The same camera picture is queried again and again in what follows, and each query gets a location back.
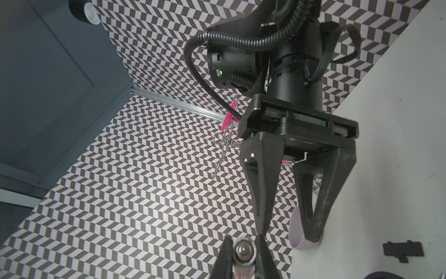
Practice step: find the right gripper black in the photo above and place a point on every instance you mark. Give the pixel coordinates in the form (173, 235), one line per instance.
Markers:
(329, 141)

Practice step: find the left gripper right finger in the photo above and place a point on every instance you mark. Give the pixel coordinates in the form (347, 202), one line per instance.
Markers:
(265, 267)

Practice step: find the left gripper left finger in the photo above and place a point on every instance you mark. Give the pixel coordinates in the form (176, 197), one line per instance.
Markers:
(223, 266)

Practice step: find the red battery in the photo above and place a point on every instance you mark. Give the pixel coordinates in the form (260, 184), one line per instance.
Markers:
(244, 257)

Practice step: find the black battery cover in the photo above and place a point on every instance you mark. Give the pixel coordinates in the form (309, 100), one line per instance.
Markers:
(403, 250)

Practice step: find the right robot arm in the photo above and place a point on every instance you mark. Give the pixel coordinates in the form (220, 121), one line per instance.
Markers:
(266, 69)

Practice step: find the lilac small bowl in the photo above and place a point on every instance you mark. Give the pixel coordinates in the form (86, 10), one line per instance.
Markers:
(296, 235)

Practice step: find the pink plastic wine glass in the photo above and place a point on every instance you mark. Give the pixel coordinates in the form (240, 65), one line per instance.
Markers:
(230, 119)

